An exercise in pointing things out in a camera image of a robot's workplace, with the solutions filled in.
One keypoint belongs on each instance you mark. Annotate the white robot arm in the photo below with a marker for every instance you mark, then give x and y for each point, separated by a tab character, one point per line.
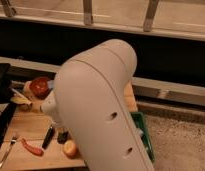
89	96

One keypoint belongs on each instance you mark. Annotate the red bowl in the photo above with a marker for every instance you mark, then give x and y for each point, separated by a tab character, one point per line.
39	87

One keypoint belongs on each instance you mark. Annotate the green plastic tray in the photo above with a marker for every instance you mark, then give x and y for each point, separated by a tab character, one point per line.
140	123

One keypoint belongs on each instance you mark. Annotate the blue sponge block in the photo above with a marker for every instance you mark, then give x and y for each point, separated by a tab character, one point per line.
50	84

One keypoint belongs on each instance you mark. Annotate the yellow red apple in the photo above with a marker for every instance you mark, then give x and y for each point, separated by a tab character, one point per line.
70	149

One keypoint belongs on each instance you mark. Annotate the yellow banana toy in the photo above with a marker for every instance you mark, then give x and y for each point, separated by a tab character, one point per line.
21	100

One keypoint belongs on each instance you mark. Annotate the red sausage toy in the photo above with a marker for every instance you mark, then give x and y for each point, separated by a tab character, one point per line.
33	150

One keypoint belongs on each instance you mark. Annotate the black object at left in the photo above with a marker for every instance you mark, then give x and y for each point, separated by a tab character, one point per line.
5	95

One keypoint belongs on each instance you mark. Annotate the silver fork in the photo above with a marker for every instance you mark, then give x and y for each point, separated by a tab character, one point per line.
8	150

